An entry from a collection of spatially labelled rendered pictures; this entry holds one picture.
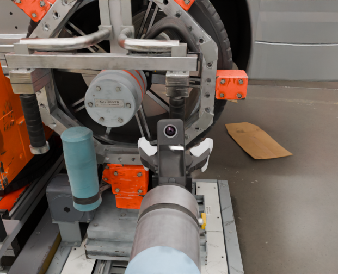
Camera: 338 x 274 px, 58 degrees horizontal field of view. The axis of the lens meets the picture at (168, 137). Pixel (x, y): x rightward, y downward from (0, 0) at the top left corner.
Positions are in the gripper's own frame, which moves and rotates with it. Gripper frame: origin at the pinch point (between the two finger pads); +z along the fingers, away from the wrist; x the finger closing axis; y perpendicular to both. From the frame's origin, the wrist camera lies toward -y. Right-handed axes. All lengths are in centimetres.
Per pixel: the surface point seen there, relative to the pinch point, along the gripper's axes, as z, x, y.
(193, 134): 26.4, 4.2, 13.0
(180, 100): 4.3, 0.9, -6.4
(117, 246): 31, -26, 68
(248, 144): 148, 48, 83
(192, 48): 12.8, 3.3, -15.7
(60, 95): 35, -40, 4
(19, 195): 46, -72, 55
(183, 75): 4.5, 1.6, -11.7
